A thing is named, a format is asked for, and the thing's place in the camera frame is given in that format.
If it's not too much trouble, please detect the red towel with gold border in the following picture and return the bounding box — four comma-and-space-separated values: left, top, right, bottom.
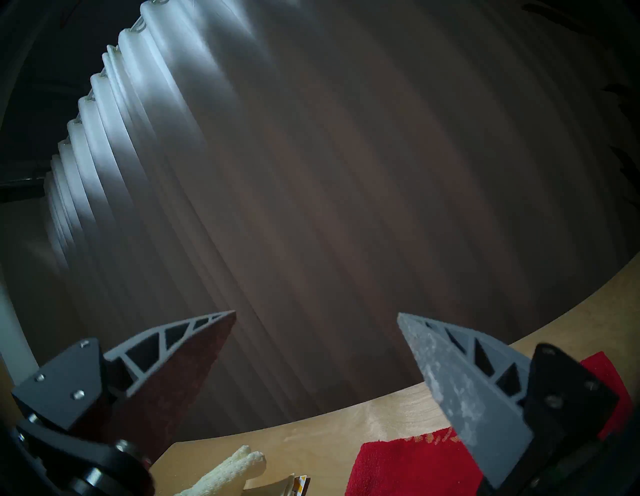
345, 351, 633, 496

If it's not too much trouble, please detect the grey-brown pleated curtain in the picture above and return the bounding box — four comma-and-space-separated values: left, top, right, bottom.
0, 0, 640, 446

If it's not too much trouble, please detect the cream dotted towel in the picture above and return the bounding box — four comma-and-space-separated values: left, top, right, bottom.
175, 445, 311, 496

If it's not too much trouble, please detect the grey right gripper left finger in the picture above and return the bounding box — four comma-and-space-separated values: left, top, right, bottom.
10, 310, 237, 471

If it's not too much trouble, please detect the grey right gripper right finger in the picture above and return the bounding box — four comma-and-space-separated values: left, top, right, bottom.
397, 312, 621, 491

